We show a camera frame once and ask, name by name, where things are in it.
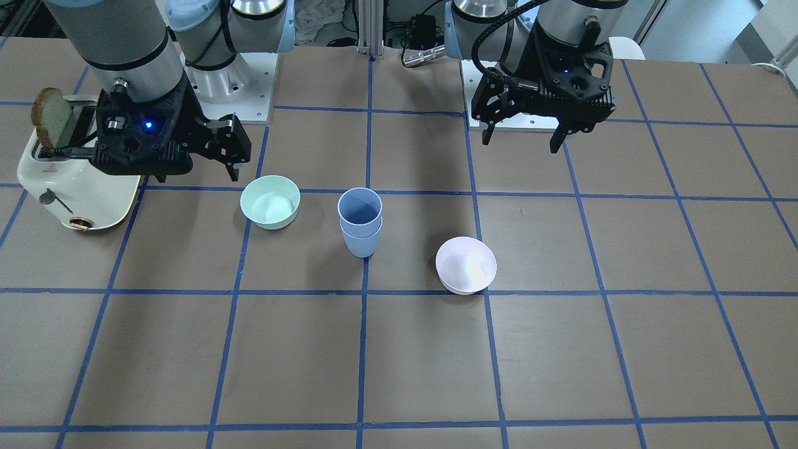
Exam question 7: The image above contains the green bowl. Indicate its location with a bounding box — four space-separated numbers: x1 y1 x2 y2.
239 175 301 230

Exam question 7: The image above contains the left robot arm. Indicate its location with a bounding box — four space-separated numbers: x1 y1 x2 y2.
445 1 626 153

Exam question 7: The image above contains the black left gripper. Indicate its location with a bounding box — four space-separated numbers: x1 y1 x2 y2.
471 28 617 154

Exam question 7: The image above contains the white chair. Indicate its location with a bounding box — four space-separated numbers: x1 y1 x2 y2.
608 36 646 60

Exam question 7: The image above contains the silver metal connector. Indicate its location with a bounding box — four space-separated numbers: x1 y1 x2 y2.
401 45 446 69

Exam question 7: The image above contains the blue cup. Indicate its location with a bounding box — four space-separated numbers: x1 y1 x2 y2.
341 218 383 258
337 187 383 227

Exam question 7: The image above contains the toast slice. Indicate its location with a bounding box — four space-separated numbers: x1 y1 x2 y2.
31 87 77 148

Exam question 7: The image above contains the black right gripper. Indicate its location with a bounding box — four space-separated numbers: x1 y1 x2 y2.
89 80 252 182

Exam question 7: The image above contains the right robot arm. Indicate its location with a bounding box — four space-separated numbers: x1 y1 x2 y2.
38 1 296 182

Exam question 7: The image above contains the white toaster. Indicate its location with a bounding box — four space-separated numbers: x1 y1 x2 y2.
17 132 142 231

